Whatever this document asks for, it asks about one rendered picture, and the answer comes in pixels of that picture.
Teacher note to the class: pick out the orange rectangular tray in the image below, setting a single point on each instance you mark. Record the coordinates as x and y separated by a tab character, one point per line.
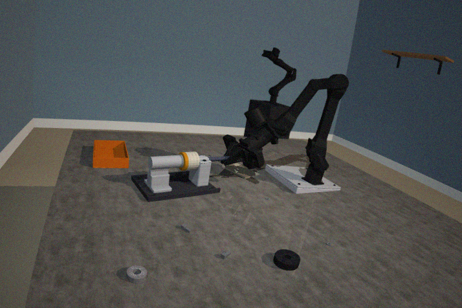
110	154

